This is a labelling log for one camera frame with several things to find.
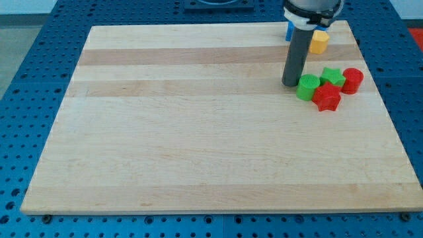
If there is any red cylinder block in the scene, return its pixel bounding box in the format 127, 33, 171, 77
341, 68, 364, 95

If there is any wooden board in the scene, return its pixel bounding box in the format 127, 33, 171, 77
20, 20, 422, 215

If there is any blue triangle block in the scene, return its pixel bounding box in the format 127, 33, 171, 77
286, 21, 327, 42

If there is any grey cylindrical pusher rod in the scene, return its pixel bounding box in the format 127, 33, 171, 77
282, 27, 313, 87

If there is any green cylinder block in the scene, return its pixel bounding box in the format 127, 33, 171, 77
296, 74, 321, 101

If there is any red star block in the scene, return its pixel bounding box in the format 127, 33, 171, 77
312, 82, 341, 112

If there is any yellow hexagon block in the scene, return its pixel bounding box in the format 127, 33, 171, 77
309, 30, 330, 54

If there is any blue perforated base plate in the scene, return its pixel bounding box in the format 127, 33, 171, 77
1, 1, 422, 237

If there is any green star block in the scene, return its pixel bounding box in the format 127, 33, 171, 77
320, 67, 346, 87

